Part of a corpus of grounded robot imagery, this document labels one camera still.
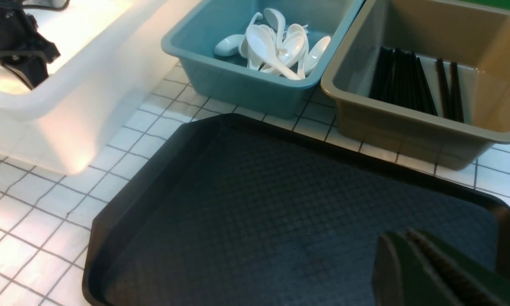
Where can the black chopsticks bundle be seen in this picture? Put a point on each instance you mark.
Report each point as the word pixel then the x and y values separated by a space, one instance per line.
pixel 400 79

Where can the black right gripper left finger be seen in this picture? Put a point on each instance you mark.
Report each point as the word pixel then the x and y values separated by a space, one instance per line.
pixel 403 276

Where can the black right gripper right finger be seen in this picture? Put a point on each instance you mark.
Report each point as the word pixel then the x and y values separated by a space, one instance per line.
pixel 472 284

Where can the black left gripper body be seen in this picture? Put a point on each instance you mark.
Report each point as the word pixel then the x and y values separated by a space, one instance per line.
pixel 19 35

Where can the large white plastic tub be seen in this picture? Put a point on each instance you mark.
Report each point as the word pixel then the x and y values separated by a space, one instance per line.
pixel 111 59

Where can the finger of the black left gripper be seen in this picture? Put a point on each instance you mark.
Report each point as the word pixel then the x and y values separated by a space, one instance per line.
pixel 30 70

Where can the black serving tray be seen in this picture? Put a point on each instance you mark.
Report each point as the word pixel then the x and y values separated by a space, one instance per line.
pixel 232 211

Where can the brown plastic bin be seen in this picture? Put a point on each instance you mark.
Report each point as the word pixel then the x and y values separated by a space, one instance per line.
pixel 475 36

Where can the pile of white spoons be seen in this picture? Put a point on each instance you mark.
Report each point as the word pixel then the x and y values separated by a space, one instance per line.
pixel 290 45

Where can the teal plastic bin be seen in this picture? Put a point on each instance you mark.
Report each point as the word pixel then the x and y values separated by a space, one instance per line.
pixel 229 80

